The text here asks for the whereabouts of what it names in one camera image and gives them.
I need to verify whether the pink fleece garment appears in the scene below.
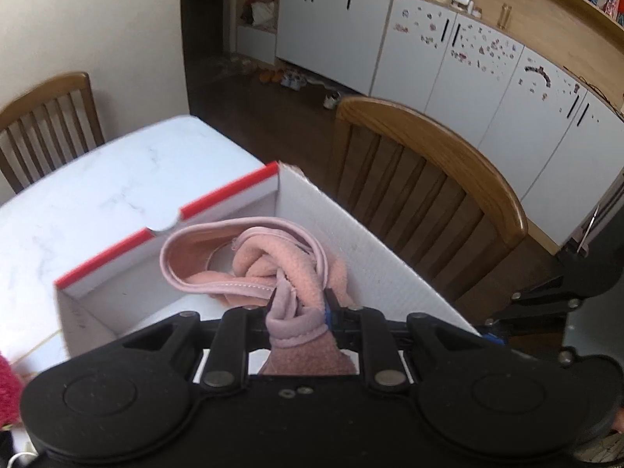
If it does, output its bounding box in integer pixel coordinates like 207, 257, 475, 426
160, 216, 356, 376

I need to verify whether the white box with red rim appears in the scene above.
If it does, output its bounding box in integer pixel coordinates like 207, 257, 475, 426
54, 160, 481, 357

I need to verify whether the wooden chair with curved back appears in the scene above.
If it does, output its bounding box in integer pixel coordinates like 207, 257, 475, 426
324, 96, 529, 303

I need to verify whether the pink fuzzy plush ball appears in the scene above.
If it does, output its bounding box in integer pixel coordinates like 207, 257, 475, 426
0, 356, 23, 430

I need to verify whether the wooden chair at far side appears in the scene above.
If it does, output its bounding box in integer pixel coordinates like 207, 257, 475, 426
1, 72, 106, 193

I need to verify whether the white cabinet wall unit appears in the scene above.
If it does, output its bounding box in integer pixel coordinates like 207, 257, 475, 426
236, 0, 623, 248

